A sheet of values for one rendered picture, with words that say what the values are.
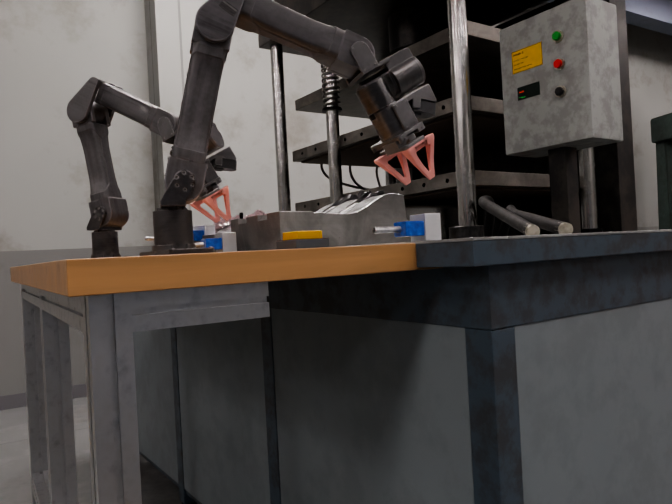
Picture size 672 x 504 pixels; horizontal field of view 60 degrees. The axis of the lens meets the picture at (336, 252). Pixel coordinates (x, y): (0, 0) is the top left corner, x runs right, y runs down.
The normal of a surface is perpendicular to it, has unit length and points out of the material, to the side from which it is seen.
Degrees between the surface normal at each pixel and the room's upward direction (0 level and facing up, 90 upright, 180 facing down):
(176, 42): 90
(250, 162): 90
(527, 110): 90
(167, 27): 90
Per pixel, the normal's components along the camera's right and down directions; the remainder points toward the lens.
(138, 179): 0.52, -0.03
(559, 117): -0.82, 0.04
